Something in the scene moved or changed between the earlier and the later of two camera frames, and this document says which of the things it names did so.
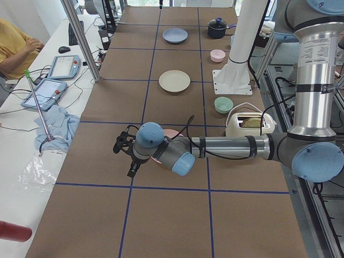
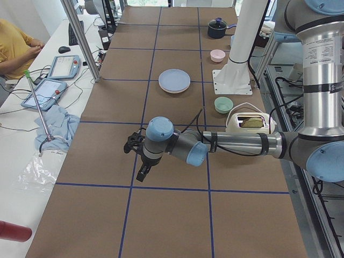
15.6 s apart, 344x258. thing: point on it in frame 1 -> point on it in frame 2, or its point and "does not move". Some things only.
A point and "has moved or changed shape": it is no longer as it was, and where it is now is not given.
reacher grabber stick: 49,137 does not move
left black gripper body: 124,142 -> 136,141
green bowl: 223,105 does not move
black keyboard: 72,41 does not move
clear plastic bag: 37,176 does not move
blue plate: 174,35 -> 174,79
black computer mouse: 64,49 does not move
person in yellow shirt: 18,50 does not move
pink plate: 170,133 has moved or changed shape
